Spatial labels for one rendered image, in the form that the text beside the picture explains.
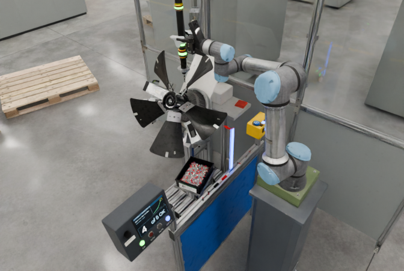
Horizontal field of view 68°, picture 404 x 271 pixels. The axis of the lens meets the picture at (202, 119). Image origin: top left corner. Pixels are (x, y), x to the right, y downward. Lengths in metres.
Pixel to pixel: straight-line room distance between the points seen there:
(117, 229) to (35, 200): 2.09
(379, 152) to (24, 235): 2.82
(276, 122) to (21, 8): 6.34
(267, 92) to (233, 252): 1.67
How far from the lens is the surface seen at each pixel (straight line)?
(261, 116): 1.99
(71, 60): 5.24
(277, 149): 1.33
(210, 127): 1.76
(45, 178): 3.46
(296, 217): 1.59
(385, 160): 2.30
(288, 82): 1.20
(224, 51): 1.44
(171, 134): 1.91
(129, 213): 1.30
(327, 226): 2.85
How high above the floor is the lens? 2.29
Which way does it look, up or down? 38 degrees down
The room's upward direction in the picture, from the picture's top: 3 degrees counter-clockwise
